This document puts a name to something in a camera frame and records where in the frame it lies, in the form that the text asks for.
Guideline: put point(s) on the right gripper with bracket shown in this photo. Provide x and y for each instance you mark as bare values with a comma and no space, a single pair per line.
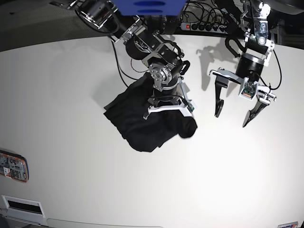
172,98

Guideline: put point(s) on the left gripper with bracket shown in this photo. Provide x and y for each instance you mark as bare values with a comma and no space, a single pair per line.
247,75

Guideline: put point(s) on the black T-shirt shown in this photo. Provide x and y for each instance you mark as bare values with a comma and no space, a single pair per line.
126,113

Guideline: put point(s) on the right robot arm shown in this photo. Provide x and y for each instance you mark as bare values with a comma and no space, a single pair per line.
162,57

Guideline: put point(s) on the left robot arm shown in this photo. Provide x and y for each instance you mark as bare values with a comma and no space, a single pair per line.
254,55

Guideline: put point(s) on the white power strip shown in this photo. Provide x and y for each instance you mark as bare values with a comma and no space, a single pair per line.
204,27

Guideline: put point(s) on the blue plastic stand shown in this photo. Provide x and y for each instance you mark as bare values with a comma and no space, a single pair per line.
149,7

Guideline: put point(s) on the sticker at table edge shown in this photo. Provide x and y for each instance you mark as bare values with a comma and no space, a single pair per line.
289,225

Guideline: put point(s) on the orange clear parts box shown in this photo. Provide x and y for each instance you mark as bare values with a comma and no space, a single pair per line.
14,166

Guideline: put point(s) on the white table cable slot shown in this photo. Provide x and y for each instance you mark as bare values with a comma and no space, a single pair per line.
23,205

